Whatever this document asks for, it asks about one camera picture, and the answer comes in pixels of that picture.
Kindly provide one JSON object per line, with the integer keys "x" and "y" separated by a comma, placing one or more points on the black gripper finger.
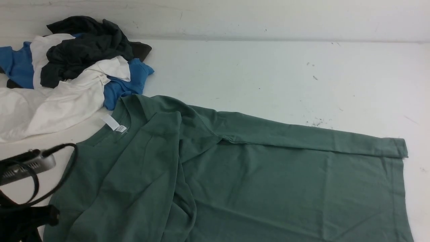
{"x": 47, "y": 215}

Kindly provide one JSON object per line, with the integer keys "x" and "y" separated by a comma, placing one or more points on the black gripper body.
{"x": 20, "y": 224}

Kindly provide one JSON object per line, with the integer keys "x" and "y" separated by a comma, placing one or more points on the green long-sleeve top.
{"x": 180, "y": 173}

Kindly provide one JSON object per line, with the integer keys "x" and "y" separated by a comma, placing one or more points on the white garment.
{"x": 29, "y": 112}

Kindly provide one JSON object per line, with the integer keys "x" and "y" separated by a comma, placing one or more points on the blue garment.
{"x": 117, "y": 88}

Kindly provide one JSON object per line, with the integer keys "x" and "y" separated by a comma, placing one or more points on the dark grey garment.
{"x": 74, "y": 44}

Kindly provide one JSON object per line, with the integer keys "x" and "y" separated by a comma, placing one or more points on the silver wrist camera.
{"x": 24, "y": 165}

